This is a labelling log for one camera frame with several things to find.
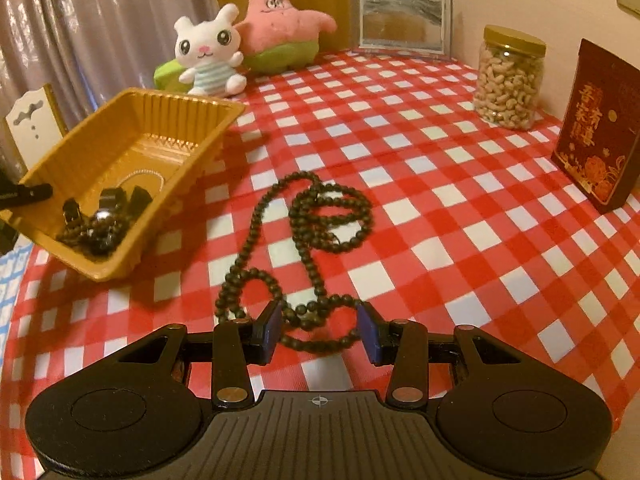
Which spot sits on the cashew jar with gold lid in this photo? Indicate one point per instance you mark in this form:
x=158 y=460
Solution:
x=507 y=80

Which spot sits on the white bunny plush toy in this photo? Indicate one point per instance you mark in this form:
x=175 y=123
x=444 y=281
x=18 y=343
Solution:
x=207 y=45

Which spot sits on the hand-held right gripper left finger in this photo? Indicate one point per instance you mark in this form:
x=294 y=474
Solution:
x=267 y=335

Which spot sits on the red gift box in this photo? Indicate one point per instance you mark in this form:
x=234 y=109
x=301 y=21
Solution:
x=600 y=125

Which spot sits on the grey patterned curtain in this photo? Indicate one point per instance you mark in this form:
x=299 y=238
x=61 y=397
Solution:
x=100 y=20

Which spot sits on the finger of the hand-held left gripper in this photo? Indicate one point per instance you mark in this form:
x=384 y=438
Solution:
x=30 y=194

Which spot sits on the red white checkered tablecloth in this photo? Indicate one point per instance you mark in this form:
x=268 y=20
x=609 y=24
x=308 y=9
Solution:
x=425 y=185

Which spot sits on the cream wooden chair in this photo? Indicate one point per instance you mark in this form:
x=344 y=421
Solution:
x=35 y=120

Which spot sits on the orange plastic tray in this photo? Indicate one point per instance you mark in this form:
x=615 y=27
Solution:
x=160 y=125

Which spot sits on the blue white checkered cloth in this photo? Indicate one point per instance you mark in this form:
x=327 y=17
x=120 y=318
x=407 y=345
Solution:
x=7 y=280

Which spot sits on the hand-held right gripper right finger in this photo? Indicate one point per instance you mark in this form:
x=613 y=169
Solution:
x=370 y=335

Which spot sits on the green tissue pack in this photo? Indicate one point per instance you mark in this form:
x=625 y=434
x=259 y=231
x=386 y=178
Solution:
x=167 y=72

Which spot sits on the pink starfish plush toy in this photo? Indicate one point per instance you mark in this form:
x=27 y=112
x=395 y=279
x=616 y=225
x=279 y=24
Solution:
x=272 y=15

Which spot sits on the silver picture frame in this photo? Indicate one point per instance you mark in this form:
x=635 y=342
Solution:
x=402 y=15

